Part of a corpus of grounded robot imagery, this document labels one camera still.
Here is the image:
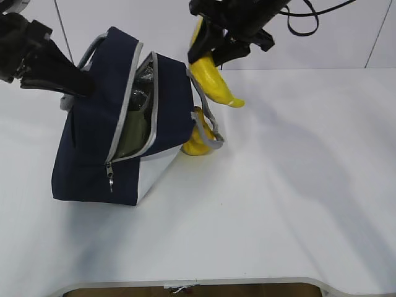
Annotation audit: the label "yellow pear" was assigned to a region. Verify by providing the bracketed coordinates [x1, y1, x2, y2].
[181, 106, 215, 156]

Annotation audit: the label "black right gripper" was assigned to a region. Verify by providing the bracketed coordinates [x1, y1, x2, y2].
[187, 1, 275, 66]

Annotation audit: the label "green lid glass container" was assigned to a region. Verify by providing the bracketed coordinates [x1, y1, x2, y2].
[114, 110, 151, 159]

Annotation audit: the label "navy blue lunch bag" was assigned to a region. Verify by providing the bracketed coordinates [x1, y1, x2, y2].
[51, 27, 224, 206]

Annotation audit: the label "yellow banana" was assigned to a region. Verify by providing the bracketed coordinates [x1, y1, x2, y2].
[188, 17, 246, 109]

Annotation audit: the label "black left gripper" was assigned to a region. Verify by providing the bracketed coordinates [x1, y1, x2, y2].
[1, 12, 95, 96]

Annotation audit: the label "cables under table edge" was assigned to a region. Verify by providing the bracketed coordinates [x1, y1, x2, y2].
[163, 283, 201, 294]

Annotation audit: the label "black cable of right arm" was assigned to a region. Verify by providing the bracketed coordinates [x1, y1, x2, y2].
[280, 0, 356, 35]

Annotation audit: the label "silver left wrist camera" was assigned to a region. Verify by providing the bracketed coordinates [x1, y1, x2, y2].
[0, 0, 30, 14]

